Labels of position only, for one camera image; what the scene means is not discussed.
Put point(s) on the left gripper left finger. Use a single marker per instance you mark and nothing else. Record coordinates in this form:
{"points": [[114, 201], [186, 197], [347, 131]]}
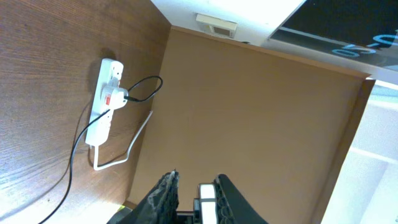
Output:
{"points": [[160, 205]]}

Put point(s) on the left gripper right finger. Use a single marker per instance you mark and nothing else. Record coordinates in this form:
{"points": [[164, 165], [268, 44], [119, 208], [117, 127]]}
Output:
{"points": [[231, 206]]}

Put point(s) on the white USB charger plug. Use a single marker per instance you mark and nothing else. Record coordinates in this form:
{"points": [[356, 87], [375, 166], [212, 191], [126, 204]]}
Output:
{"points": [[112, 97]]}

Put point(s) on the white power strip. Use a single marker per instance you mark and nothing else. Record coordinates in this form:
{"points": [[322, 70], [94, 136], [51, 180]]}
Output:
{"points": [[109, 78]]}

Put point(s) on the white wall air vent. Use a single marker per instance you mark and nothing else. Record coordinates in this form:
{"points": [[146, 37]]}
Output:
{"points": [[216, 26]]}

